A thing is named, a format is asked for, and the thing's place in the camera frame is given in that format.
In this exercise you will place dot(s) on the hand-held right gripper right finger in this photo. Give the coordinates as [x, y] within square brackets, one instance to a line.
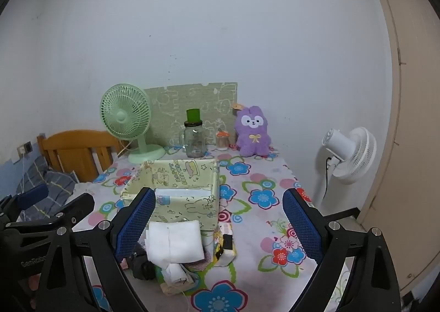
[304, 226]

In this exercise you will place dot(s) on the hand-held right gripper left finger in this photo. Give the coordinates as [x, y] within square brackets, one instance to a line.
[135, 226]

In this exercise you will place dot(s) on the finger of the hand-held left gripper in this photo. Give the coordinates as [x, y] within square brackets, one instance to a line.
[32, 197]
[77, 205]

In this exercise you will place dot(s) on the white cloth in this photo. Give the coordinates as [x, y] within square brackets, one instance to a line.
[175, 240]

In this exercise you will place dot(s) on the black cloth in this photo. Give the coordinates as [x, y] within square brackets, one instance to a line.
[142, 269]

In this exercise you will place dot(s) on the yellow cartoon storage box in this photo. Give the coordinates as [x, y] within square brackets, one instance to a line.
[185, 210]

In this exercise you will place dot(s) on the beige cloth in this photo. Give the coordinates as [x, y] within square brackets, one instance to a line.
[175, 276]

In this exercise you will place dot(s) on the grey plaid pillow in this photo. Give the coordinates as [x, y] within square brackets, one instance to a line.
[51, 185]

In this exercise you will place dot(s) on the dark object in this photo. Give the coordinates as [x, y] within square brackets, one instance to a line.
[343, 217]

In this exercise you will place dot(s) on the wooden headboard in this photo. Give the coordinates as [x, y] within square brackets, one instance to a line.
[75, 147]

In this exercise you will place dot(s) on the pink striped cloth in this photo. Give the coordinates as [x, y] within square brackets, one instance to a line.
[199, 265]

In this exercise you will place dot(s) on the white floor fan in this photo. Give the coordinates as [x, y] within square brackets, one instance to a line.
[350, 157]

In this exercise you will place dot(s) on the green desk fan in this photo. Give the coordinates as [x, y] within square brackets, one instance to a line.
[120, 114]

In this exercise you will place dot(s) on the glass mug jar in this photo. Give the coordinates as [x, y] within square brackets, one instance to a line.
[194, 143]

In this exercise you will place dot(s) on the purple plush bunny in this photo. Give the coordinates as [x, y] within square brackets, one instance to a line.
[252, 136]

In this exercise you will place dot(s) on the cotton swab jar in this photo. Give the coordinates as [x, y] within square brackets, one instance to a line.
[222, 142]

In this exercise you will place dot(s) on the green plastic cup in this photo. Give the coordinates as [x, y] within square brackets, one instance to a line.
[193, 115]

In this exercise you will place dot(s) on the green cartoon printed board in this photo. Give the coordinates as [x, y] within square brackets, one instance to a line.
[199, 95]

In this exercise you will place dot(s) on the beige door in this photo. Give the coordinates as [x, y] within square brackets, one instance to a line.
[412, 126]

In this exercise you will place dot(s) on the wall outlet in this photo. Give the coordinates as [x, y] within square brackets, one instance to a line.
[24, 148]

